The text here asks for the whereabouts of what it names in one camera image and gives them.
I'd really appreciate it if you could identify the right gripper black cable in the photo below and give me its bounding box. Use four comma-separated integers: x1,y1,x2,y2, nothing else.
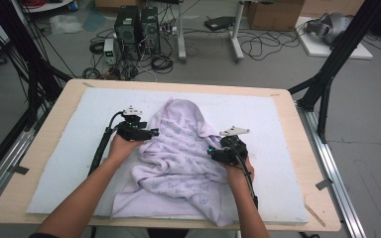
227,138,260,210

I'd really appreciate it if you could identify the grey rounded device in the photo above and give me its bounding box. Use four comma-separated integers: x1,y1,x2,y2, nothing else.
306,12,353,46

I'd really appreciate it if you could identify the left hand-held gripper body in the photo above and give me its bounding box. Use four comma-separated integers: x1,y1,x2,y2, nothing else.
115,104,154,143

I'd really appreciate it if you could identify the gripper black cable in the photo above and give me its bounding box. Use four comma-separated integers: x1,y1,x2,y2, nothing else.
227,138,260,210
88,110,125,177

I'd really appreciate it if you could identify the black flat device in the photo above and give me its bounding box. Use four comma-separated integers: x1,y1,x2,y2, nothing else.
203,15,236,32

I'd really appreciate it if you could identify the coiled black cable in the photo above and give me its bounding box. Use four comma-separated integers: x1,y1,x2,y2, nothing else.
151,55,175,75

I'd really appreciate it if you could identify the person's left hand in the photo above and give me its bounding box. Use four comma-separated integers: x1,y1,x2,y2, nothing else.
107,133,143,163

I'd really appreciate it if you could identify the white floor board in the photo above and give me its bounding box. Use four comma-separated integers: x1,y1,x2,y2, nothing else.
296,16,374,60

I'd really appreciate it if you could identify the clear plastic bag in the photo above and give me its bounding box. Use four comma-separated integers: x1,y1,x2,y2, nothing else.
49,13,83,36

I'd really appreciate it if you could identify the person's right hand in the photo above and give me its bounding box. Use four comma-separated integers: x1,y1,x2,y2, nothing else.
223,158,256,186

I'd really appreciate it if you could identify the cardboard box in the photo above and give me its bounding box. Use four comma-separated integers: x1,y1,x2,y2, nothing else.
247,0,306,32

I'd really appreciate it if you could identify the slim black computer tower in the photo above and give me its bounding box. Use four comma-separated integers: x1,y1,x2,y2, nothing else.
140,6,162,56

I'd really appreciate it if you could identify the white desk leg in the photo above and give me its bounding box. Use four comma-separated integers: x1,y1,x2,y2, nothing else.
177,0,188,63
229,0,246,63

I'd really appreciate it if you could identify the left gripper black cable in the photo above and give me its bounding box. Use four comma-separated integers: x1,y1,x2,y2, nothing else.
88,110,125,177

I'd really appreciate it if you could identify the white power supply unit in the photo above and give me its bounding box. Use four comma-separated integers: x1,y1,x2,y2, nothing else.
103,38,117,65

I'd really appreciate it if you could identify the aluminium rail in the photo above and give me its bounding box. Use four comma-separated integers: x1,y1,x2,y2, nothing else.
0,130,36,216
297,105,366,238

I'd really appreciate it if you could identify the thin wooden strip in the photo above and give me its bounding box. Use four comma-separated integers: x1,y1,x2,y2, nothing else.
303,202,326,228

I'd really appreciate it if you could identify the white foam mat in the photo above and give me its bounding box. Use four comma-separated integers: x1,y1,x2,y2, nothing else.
26,87,310,225

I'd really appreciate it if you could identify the lilac blanket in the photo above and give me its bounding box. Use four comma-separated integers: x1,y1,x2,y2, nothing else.
111,97,242,228

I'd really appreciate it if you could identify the large black computer tower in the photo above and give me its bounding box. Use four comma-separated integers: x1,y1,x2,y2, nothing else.
113,5,142,62

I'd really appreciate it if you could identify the grey tape piece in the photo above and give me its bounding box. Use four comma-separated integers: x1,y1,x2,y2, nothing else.
11,165,30,176
315,178,334,191

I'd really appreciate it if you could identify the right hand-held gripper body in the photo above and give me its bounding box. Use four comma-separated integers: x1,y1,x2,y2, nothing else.
215,125,251,167

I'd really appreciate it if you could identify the black frame post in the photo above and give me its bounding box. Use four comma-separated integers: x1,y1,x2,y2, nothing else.
287,0,381,144

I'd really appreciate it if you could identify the black frame with cables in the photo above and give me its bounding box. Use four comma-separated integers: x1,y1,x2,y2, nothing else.
0,0,73,187

